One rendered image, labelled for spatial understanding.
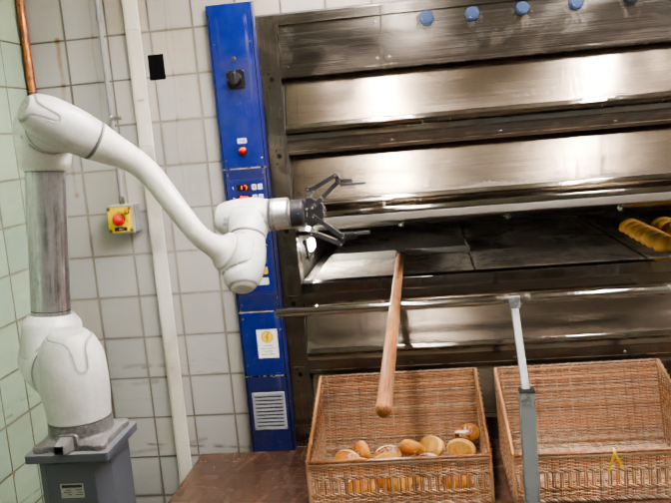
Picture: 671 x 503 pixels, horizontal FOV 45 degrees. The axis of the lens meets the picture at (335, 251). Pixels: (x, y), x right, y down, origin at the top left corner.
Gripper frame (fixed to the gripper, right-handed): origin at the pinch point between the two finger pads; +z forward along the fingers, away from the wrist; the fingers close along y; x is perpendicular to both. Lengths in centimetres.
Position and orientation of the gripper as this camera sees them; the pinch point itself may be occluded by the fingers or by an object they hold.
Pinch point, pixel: (363, 208)
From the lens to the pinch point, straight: 220.6
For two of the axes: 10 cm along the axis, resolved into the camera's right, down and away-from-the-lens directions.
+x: -1.0, 1.5, -9.8
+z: 9.9, -0.7, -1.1
